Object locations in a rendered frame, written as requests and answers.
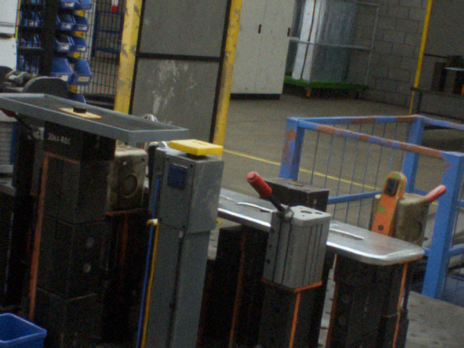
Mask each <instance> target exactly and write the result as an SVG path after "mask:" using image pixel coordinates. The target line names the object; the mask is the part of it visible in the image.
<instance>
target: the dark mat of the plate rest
mask: <svg viewBox="0 0 464 348"><path fill-rule="evenodd" d="M5 99H9V100H13V101H16V102H21V103H24V104H30V105H33V106H37V107H41V108H46V109H48V110H54V111H57V112H58V113H62V114H66V115H70V114H68V113H63V111H60V110H58V108H73V106H76V105H72V104H67V103H63V102H60V101H55V100H52V99H49V98H46V97H5ZM86 112H87V113H90V114H93V115H97V116H100V117H101V119H87V120H90V121H94V122H99V123H102V124H107V126H112V127H115V128H120V129H124V130H127V131H160V130H171V129H168V128H162V127H159V126H154V125H153V124H148V123H145V122H140V121H137V120H134V119H128V118H125V117H120V116H116V115H111V114H108V113H105V112H101V111H98V110H93V109H89V108H86ZM71 116H74V115H71ZM74 117H76V116H74Z"/></svg>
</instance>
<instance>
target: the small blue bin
mask: <svg viewBox="0 0 464 348"><path fill-rule="evenodd" d="M45 336H46V330H45V329H42V328H40V327H39V326H37V325H34V324H32V323H31V322H28V321H27V320H24V319H22V318H20V317H18V316H16V315H15V314H13V313H3V314H0V348H42V347H43V343H44V337H45Z"/></svg>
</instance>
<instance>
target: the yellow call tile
mask: <svg viewBox="0 0 464 348"><path fill-rule="evenodd" d="M169 148H172V149H175V150H176V151H182V152H184V153H186V156H188V157H196V158H203V155H219V154H222V149H223V148H222V146H218V145H214V144H209V143H206V142H201V141H197V140H180V141H170V144H169Z"/></svg>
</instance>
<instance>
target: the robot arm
mask: <svg viewBox="0 0 464 348"><path fill-rule="evenodd" d="M17 2H18V0H0V66H8V67H10V68H12V69H13V70H19V71H20V72H21V71H22V68H21V67H19V66H18V65H17V64H16V62H17V49H16V41H15V38H13V37H12V36H11V35H10V34H14V33H15V25H16V16H17Z"/></svg>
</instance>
